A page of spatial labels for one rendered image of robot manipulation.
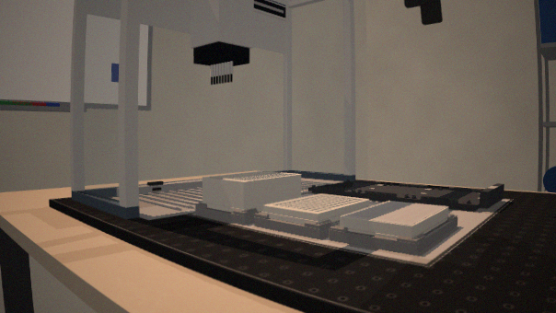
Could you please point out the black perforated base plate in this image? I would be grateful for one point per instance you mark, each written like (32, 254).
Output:
(508, 265)

